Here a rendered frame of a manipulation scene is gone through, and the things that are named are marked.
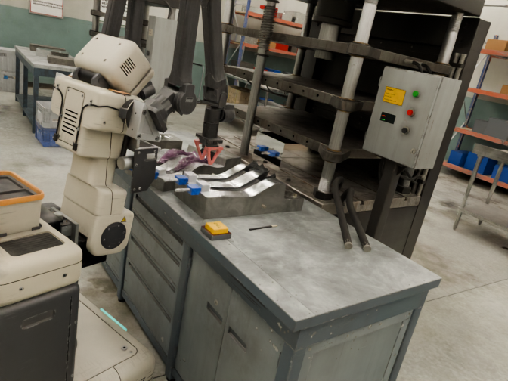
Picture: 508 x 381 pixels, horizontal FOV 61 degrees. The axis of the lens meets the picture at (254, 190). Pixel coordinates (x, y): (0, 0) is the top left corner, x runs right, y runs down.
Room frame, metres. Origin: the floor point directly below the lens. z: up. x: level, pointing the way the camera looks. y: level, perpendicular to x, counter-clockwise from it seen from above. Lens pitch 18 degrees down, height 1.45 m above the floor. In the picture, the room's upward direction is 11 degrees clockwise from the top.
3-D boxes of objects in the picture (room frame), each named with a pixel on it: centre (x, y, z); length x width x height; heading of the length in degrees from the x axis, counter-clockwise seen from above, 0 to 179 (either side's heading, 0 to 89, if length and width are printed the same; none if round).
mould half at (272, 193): (1.76, 0.05, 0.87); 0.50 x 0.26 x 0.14; 129
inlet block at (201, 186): (1.55, 0.23, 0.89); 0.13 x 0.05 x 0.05; 129
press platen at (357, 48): (2.76, -0.27, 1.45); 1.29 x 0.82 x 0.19; 39
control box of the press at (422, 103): (2.03, -0.63, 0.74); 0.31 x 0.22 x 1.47; 39
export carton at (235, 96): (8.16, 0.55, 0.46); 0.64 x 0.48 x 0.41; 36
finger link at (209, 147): (1.56, 0.19, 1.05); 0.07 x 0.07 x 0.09; 39
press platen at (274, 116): (2.76, -0.27, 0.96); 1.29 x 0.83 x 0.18; 39
